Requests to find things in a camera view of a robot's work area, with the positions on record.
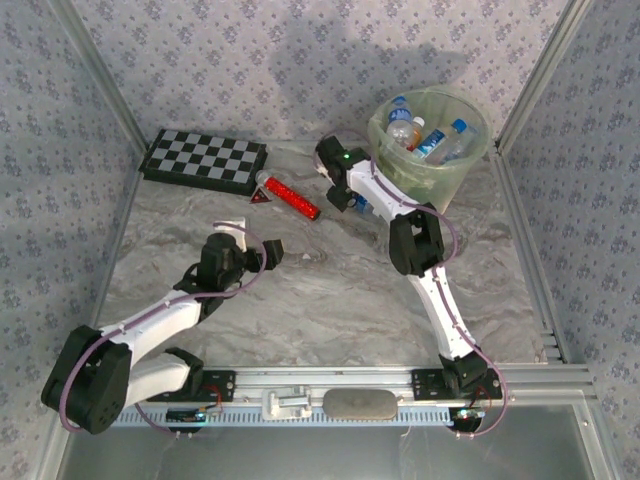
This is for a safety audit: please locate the grey oval pad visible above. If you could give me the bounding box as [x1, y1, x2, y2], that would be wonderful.
[322, 388, 400, 421]

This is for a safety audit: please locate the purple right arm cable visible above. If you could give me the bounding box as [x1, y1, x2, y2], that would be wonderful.
[311, 128, 509, 441]

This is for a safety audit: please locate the white left wrist cable bracket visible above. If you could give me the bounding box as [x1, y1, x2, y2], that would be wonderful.
[213, 216, 250, 252]

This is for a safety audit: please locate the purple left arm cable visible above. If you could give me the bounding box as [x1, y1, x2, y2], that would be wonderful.
[58, 221, 269, 440]

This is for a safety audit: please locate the orange bottle red label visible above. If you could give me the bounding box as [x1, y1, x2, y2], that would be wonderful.
[405, 115, 427, 152]

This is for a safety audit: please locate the slim clear bottle blue cap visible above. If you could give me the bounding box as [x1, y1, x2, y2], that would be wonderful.
[413, 118, 469, 161]

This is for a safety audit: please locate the black grey chessboard box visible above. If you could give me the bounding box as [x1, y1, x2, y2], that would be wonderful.
[138, 128, 269, 196]

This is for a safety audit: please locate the grey metal clamp bracket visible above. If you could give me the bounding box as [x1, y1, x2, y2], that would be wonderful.
[261, 384, 315, 420]

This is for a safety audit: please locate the green mesh waste bin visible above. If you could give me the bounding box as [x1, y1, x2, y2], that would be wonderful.
[368, 85, 491, 217]

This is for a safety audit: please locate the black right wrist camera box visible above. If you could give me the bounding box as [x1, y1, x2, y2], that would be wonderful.
[326, 183, 358, 213]

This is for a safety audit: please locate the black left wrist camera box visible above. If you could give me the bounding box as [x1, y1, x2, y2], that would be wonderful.
[259, 238, 286, 273]

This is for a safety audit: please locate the grey slotted cable duct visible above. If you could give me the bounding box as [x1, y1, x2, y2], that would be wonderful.
[73, 405, 587, 428]

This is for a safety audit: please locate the grey glossy lower panel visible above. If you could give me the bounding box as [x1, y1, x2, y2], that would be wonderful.
[59, 404, 609, 480]

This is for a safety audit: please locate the blue cap bottle logo label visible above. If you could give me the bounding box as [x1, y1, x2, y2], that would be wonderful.
[386, 94, 417, 147]

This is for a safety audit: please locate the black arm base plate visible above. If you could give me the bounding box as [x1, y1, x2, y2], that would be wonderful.
[144, 368, 237, 404]
[410, 367, 504, 402]

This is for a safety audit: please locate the small circuit board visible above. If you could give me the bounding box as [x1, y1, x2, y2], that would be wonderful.
[448, 406, 487, 432]
[166, 407, 224, 426]

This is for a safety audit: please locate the aluminium frame post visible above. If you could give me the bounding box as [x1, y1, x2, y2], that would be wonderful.
[496, 0, 595, 154]
[48, 0, 150, 151]

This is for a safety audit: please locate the red glitter tube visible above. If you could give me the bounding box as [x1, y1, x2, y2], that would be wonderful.
[255, 169, 322, 221]

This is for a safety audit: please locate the aluminium front rail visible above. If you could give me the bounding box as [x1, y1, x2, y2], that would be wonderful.
[53, 363, 597, 404]

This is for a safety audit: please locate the pale green plastic bin liner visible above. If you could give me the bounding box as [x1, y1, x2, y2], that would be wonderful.
[368, 85, 491, 189]

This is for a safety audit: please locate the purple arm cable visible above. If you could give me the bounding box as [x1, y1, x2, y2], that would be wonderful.
[311, 128, 509, 441]
[58, 221, 269, 440]

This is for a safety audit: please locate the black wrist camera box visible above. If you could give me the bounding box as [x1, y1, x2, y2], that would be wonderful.
[259, 238, 286, 273]
[326, 183, 358, 213]

